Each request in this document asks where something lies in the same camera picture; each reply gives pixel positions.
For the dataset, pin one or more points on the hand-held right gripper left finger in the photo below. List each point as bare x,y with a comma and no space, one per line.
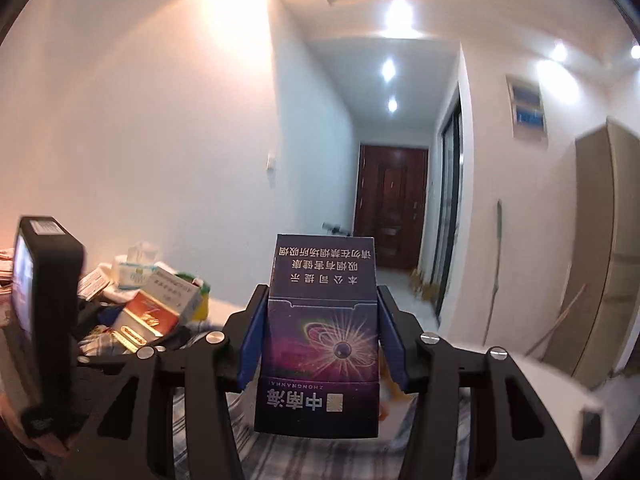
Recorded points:
250,350

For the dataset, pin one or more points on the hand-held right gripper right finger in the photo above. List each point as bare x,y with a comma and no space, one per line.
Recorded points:
392,350

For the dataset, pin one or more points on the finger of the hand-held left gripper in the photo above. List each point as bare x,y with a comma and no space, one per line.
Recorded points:
100,362
95,312

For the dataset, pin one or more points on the red white cigarette pack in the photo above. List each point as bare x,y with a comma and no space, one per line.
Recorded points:
150,315

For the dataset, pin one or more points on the purple cigarette pack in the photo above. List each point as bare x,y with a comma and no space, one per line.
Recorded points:
317,335

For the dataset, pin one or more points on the person's left hand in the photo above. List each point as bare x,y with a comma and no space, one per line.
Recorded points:
15,420

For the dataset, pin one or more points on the long white box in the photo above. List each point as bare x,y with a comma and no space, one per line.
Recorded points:
94,284

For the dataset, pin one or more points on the white tissue pack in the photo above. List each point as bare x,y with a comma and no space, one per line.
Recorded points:
132,275

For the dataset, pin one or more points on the yellow container with green rim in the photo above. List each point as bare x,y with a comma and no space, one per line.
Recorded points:
204,307

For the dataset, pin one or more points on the small cardboard box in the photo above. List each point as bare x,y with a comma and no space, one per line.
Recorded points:
431,292
417,281

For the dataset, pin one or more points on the white medicine box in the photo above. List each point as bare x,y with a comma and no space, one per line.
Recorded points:
172,287

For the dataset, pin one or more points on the blue plaid cloth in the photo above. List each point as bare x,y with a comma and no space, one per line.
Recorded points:
325,460

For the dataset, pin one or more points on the black bicycle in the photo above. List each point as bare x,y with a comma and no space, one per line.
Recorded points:
336,226

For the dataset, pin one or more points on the brown entrance door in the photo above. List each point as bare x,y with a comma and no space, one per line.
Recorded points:
395,200

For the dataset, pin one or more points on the black framed glass door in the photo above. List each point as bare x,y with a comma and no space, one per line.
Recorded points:
450,210

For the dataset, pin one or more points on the thin red rod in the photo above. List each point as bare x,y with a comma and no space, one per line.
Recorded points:
557,320

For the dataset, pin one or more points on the smartphone in light case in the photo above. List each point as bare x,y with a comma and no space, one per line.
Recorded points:
591,432

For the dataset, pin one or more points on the beige refrigerator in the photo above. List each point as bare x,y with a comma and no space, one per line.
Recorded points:
600,260

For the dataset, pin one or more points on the ceiling spotlight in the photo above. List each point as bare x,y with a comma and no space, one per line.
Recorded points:
635,51
559,50
399,12
388,67
392,105

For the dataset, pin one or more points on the white light switch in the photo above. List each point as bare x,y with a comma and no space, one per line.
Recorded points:
271,161

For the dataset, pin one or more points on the wall electrical panel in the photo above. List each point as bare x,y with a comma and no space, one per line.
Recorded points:
527,110

